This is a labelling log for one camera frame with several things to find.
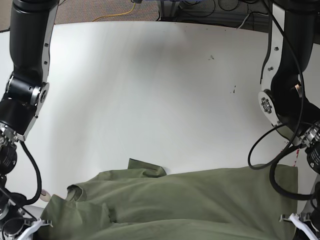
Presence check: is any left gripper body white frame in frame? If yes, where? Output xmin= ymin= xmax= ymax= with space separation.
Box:
xmin=279 ymin=213 xmax=320 ymax=240

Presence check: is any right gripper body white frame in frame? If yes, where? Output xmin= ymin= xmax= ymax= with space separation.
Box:
xmin=1 ymin=217 xmax=53 ymax=240

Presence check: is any olive green t-shirt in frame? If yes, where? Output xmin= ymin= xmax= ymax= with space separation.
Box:
xmin=35 ymin=159 xmax=297 ymax=240

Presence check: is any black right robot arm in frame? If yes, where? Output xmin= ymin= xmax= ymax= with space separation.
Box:
xmin=0 ymin=0 xmax=59 ymax=240

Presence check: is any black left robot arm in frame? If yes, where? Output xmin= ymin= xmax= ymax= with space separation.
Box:
xmin=258 ymin=0 xmax=320 ymax=240

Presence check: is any red tape rectangle marking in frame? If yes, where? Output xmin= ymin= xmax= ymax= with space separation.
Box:
xmin=279 ymin=144 xmax=300 ymax=167

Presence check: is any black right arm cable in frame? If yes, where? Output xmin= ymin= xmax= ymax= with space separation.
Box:
xmin=0 ymin=141 xmax=43 ymax=226

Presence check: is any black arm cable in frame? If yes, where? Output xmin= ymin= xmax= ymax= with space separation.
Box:
xmin=247 ymin=0 xmax=320 ymax=201
xmin=0 ymin=141 xmax=43 ymax=226

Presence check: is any left table cable grommet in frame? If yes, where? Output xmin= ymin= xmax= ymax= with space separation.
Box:
xmin=39 ymin=189 xmax=52 ymax=203

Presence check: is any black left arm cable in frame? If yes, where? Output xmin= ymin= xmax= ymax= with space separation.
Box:
xmin=247 ymin=0 xmax=320 ymax=201

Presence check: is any yellow cable on floor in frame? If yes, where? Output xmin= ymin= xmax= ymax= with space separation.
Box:
xmin=92 ymin=2 xmax=138 ymax=23

